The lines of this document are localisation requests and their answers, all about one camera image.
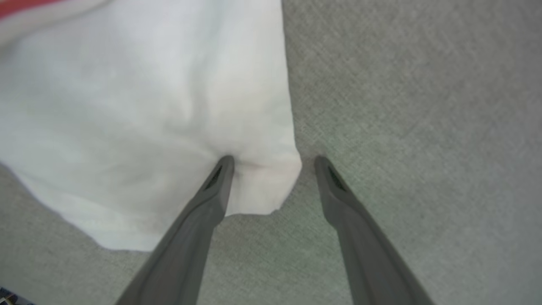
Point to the dark blue patterned item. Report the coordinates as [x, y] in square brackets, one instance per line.
[8, 298]

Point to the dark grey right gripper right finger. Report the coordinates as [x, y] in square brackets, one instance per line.
[372, 262]

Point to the red and white shirt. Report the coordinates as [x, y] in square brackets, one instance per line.
[127, 106]

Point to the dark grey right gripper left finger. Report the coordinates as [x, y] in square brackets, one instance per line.
[182, 254]

